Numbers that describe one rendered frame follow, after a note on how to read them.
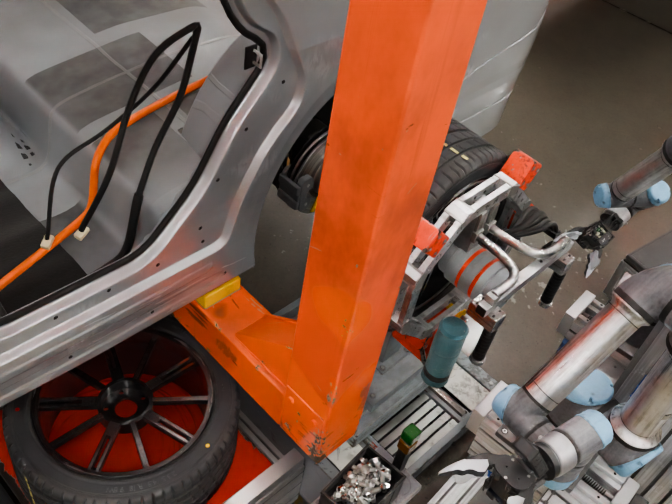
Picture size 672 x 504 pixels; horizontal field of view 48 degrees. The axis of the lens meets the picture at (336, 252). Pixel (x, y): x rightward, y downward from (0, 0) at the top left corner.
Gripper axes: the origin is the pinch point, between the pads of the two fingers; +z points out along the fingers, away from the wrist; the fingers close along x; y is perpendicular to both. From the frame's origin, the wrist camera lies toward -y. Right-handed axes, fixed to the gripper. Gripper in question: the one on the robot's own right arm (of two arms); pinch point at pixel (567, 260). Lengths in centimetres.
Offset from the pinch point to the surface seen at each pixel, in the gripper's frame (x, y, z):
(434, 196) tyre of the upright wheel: -43, 33, 33
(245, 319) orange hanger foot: -52, -2, 88
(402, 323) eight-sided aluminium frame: -22, 12, 57
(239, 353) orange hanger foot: -46, 3, 96
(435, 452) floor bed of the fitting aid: 25, -47, 64
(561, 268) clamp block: -3.2, 18.7, 12.6
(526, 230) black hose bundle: -18.4, 21.9, 14.6
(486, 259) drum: -19.4, 16.1, 27.1
